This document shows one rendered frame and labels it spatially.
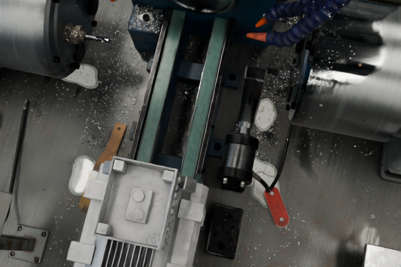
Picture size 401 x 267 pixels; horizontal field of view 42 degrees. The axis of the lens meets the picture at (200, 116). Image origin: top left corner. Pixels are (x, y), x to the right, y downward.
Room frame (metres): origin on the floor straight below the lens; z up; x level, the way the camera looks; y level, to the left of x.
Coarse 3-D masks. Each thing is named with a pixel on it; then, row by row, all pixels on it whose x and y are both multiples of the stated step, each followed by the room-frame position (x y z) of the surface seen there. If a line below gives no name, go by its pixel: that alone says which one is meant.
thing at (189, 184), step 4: (108, 160) 0.17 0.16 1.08; (104, 164) 0.17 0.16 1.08; (108, 164) 0.17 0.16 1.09; (104, 168) 0.16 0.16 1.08; (108, 168) 0.16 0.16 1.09; (104, 172) 0.16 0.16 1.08; (108, 172) 0.15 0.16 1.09; (180, 176) 0.13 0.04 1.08; (184, 176) 0.13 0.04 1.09; (188, 176) 0.13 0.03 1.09; (184, 180) 0.13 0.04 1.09; (188, 180) 0.13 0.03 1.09; (192, 180) 0.13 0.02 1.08; (196, 180) 0.13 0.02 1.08; (180, 184) 0.12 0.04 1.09; (184, 184) 0.12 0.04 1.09; (188, 184) 0.12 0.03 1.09; (192, 184) 0.12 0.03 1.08; (180, 188) 0.11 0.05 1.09; (184, 188) 0.11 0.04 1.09; (188, 188) 0.11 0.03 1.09; (192, 188) 0.11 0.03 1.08; (188, 192) 0.11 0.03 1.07; (192, 192) 0.11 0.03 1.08
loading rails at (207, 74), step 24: (168, 24) 0.48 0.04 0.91; (216, 24) 0.46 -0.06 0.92; (168, 48) 0.43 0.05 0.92; (216, 48) 0.41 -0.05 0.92; (168, 72) 0.37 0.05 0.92; (192, 72) 0.39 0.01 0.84; (216, 72) 0.36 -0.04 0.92; (240, 72) 0.39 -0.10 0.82; (144, 96) 0.33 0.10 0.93; (168, 96) 0.33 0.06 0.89; (216, 96) 0.31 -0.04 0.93; (144, 120) 0.28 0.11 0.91; (168, 120) 0.30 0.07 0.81; (192, 120) 0.27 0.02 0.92; (216, 120) 0.29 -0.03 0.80; (144, 144) 0.23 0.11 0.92; (192, 144) 0.22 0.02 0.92; (216, 144) 0.23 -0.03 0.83; (192, 168) 0.17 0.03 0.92
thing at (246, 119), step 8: (248, 72) 0.24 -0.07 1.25; (256, 72) 0.24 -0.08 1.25; (264, 72) 0.23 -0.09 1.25; (248, 80) 0.23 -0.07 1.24; (256, 80) 0.22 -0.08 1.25; (264, 80) 0.22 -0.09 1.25; (248, 88) 0.23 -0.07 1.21; (256, 88) 0.22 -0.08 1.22; (248, 96) 0.23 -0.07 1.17; (256, 96) 0.22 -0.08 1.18; (240, 104) 0.23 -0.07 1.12; (248, 104) 0.23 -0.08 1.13; (256, 104) 0.22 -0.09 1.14; (240, 112) 0.23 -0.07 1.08; (248, 112) 0.22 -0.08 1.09; (256, 112) 0.22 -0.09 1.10; (240, 120) 0.23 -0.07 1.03; (248, 120) 0.22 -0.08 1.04
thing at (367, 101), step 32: (352, 0) 0.37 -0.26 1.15; (384, 0) 0.37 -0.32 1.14; (320, 32) 0.32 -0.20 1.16; (352, 32) 0.31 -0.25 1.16; (384, 32) 0.30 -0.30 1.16; (320, 64) 0.27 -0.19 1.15; (352, 64) 0.26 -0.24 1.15; (384, 64) 0.25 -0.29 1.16; (288, 96) 0.27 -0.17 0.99; (320, 96) 0.23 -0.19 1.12; (352, 96) 0.22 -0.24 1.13; (384, 96) 0.21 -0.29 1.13; (320, 128) 0.20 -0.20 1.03; (352, 128) 0.18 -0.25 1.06; (384, 128) 0.17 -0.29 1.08
